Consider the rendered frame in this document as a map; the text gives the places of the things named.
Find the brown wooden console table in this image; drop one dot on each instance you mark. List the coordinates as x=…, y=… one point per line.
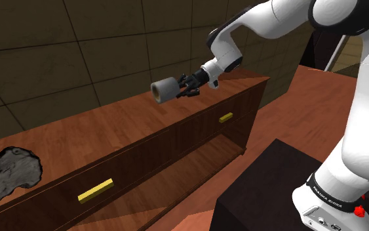
x=85, y=137

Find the grey rough rock figure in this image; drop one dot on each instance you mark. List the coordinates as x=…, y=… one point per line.
x=7, y=174

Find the dark robot stand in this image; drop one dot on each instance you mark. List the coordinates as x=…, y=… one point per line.
x=260, y=192

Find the grey toilet paper roll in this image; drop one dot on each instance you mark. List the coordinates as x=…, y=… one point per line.
x=166, y=89

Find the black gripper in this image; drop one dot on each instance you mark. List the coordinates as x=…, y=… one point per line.
x=199, y=78

